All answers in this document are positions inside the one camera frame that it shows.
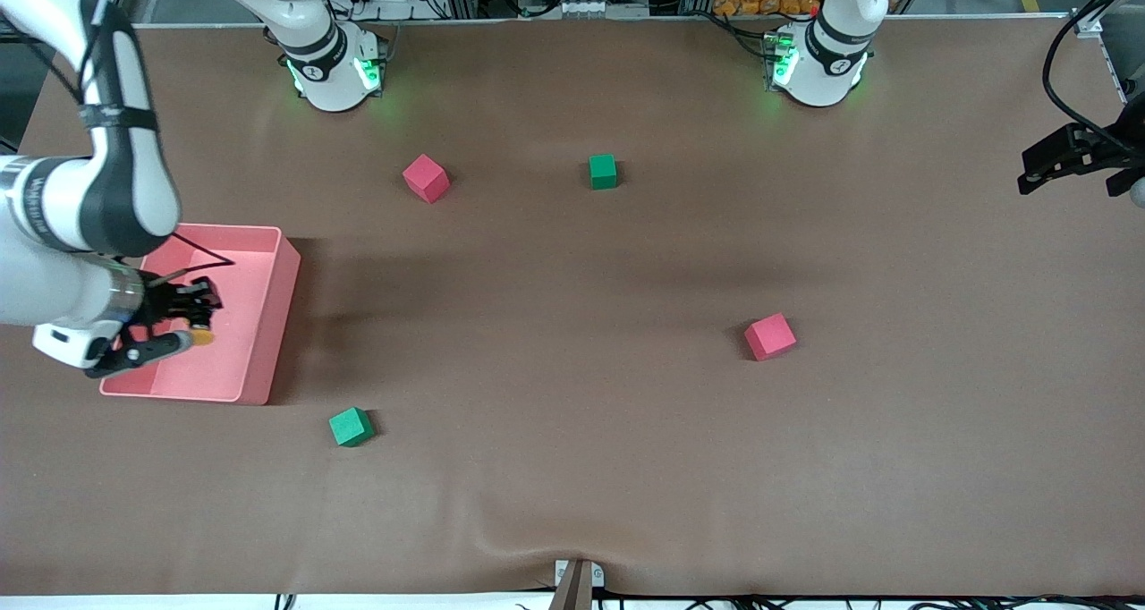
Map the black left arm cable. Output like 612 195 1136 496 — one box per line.
1042 0 1145 146

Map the pink foam cube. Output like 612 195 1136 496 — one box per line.
743 312 798 362
402 153 451 205

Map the metal table clamp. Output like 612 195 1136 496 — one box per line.
555 559 605 610

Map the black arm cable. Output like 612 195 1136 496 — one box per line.
76 0 236 284
1042 0 1145 146

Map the brown table mat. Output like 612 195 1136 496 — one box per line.
0 15 1145 597

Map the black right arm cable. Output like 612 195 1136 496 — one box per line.
76 0 236 284

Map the pink plastic bin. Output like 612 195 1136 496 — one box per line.
98 224 302 406

